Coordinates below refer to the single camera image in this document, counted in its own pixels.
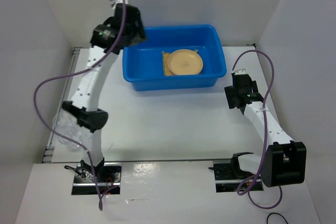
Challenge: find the bamboo woven mat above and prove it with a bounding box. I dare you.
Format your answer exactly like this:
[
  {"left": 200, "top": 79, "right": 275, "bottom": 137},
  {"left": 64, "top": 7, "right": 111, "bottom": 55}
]
[{"left": 161, "top": 49, "right": 199, "bottom": 77}]

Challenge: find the orange plastic plate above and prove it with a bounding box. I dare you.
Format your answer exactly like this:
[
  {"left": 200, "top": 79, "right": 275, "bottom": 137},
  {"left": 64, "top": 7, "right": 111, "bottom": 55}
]
[{"left": 167, "top": 49, "right": 204, "bottom": 76}]

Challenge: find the clear plastic cup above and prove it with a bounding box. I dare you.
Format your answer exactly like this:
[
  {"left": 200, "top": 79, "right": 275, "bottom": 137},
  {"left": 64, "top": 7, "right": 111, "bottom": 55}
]
[
  {"left": 52, "top": 112, "right": 77, "bottom": 130},
  {"left": 57, "top": 126, "right": 82, "bottom": 152}
]

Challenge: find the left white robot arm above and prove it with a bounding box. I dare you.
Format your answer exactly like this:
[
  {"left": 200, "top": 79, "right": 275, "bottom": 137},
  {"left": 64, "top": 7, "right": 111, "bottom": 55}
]
[{"left": 61, "top": 4, "right": 146, "bottom": 182}]

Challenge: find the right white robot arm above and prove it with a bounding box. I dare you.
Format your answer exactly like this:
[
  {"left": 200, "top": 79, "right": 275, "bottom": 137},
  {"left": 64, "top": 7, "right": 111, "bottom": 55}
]
[{"left": 225, "top": 69, "right": 307, "bottom": 187}]

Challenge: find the blue plastic bin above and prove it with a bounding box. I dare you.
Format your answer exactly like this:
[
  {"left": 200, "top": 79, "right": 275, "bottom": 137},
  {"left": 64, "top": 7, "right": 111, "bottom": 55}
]
[{"left": 122, "top": 25, "right": 227, "bottom": 91}]

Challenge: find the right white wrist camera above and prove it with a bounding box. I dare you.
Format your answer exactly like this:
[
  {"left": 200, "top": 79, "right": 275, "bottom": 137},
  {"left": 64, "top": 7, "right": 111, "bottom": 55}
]
[{"left": 231, "top": 69, "right": 247, "bottom": 77}]

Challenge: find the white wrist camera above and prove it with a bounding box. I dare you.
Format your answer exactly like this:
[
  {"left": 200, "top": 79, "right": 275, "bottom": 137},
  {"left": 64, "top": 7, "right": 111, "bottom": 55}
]
[
  {"left": 231, "top": 69, "right": 247, "bottom": 77},
  {"left": 110, "top": 0, "right": 129, "bottom": 8}
]

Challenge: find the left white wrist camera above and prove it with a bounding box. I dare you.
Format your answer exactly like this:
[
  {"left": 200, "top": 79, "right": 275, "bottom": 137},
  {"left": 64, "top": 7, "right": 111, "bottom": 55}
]
[{"left": 110, "top": 0, "right": 129, "bottom": 8}]

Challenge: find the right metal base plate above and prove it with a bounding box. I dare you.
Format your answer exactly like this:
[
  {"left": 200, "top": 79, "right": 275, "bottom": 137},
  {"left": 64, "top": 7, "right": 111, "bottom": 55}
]
[{"left": 208, "top": 159, "right": 252, "bottom": 193}]

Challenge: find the metal base plate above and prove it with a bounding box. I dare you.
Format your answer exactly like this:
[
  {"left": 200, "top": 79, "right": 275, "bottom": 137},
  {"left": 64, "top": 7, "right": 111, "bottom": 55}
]
[
  {"left": 208, "top": 159, "right": 252, "bottom": 193},
  {"left": 69, "top": 162, "right": 122, "bottom": 195}
]

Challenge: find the black cable on floor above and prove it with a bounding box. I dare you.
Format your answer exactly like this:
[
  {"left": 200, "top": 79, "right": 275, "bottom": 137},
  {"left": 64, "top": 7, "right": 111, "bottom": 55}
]
[{"left": 266, "top": 212, "right": 289, "bottom": 224}]

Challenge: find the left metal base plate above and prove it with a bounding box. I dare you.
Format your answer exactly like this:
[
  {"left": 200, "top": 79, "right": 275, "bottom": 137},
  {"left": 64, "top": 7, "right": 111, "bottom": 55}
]
[{"left": 69, "top": 162, "right": 122, "bottom": 195}]

